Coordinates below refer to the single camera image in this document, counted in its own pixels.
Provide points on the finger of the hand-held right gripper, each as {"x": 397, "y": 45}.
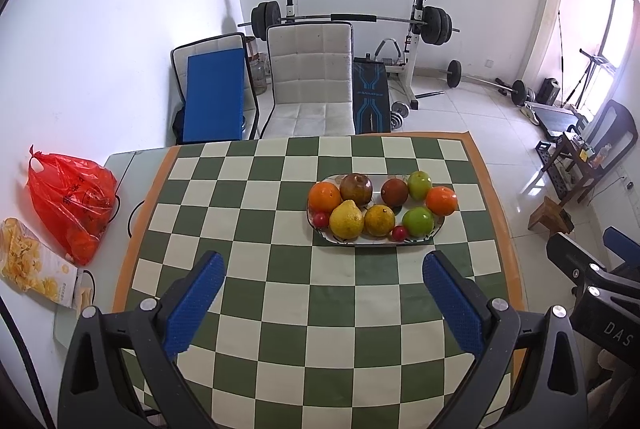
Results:
{"x": 622, "y": 244}
{"x": 575, "y": 264}

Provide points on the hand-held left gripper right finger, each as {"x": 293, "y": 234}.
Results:
{"x": 452, "y": 304}

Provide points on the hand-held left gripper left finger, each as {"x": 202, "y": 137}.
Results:
{"x": 192, "y": 304}

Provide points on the small red tomato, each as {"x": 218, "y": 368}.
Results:
{"x": 398, "y": 233}
{"x": 320, "y": 219}

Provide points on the large green apple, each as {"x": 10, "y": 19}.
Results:
{"x": 418, "y": 221}

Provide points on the large orange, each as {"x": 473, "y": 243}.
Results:
{"x": 442, "y": 201}

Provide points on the floral oval ceramic plate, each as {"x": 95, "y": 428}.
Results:
{"x": 370, "y": 241}

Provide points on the yellow citrus fruit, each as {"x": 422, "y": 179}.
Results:
{"x": 379, "y": 220}

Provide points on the small green apple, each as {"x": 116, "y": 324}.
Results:
{"x": 420, "y": 184}

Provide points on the yellow pear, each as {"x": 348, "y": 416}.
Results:
{"x": 346, "y": 221}

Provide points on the small orange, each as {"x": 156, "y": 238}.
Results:
{"x": 324, "y": 198}

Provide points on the small wooden stool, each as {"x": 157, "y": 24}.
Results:
{"x": 547, "y": 214}

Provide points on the dark wooden side table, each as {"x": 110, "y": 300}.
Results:
{"x": 575, "y": 159}

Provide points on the black perforated metal rack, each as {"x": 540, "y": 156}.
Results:
{"x": 545, "y": 154}

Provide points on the reddish brown round fruit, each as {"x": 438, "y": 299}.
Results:
{"x": 395, "y": 192}

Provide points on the green checkered tablecloth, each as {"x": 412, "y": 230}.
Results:
{"x": 320, "y": 309}

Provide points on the treadmill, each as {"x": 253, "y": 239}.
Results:
{"x": 555, "y": 119}

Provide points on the dark mottled pomegranate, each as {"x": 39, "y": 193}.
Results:
{"x": 356, "y": 189}

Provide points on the yellow snack bag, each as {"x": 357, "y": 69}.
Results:
{"x": 30, "y": 264}

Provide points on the red plastic bag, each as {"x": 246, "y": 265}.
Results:
{"x": 65, "y": 194}

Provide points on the chrome dumbbell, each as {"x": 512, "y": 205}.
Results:
{"x": 399, "y": 114}

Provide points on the window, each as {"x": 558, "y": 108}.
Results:
{"x": 617, "y": 34}

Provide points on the chair with blue cushion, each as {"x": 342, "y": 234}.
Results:
{"x": 215, "y": 94}

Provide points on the black and blue exercise bench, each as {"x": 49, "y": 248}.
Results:
{"x": 371, "y": 99}

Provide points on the barbell with small plates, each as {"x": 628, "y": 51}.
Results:
{"x": 452, "y": 73}

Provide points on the glass jar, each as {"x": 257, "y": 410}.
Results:
{"x": 260, "y": 76}

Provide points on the white bench press rack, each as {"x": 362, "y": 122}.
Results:
{"x": 414, "y": 54}

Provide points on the beige padded chair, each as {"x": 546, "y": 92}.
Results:
{"x": 307, "y": 74}

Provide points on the racked barbell with black plates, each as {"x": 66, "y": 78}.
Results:
{"x": 350, "y": 17}

